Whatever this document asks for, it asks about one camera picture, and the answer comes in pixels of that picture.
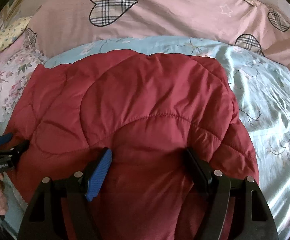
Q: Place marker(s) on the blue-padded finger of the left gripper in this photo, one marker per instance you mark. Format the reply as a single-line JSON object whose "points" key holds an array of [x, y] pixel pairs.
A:
{"points": [[5, 138]]}

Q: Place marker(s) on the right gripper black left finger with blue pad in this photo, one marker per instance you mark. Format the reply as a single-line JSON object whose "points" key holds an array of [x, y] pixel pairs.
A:
{"points": [[59, 209]]}

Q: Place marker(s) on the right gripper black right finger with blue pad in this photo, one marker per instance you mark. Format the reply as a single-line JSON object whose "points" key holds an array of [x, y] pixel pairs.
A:
{"points": [[234, 207]]}

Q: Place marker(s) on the red quilted puffer jacket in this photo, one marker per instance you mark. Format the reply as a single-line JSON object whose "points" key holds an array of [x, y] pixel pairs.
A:
{"points": [[146, 109]]}

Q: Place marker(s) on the person's left hand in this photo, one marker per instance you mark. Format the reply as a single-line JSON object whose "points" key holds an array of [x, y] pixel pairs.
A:
{"points": [[3, 198]]}

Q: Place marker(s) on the pink floral fabric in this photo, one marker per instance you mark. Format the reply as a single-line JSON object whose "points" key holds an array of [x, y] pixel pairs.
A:
{"points": [[14, 76]]}

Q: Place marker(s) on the yellow floral fabric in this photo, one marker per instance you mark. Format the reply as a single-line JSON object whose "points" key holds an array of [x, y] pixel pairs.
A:
{"points": [[12, 32]]}

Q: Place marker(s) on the light teal floral bedsheet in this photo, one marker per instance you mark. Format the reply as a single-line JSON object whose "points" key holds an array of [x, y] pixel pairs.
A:
{"points": [[262, 89]]}

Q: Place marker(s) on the pink duvet with plaid hearts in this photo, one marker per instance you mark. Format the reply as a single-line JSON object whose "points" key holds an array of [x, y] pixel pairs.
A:
{"points": [[60, 25]]}

